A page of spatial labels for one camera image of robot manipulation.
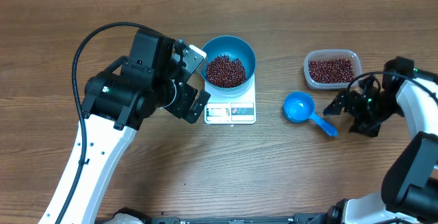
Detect blue plastic measuring scoop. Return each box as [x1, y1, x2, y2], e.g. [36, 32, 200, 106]
[283, 91, 338, 137]

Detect clear plastic bean container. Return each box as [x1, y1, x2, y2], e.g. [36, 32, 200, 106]
[303, 49, 363, 90]

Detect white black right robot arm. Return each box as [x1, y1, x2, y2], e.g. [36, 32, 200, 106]
[311, 56, 437, 223]

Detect white digital kitchen scale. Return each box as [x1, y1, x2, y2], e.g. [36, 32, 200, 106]
[204, 75, 257, 126]

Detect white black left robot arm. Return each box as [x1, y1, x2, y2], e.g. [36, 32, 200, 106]
[40, 29, 210, 223]

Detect red beans in bowl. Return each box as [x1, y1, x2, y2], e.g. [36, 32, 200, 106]
[205, 55, 246, 88]

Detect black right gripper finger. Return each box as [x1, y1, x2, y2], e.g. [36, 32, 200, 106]
[348, 118, 382, 138]
[323, 90, 348, 116]

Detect red adzuki beans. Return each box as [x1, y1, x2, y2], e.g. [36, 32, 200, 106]
[308, 58, 354, 84]

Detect teal plastic bowl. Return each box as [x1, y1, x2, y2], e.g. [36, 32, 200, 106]
[201, 36, 257, 90]

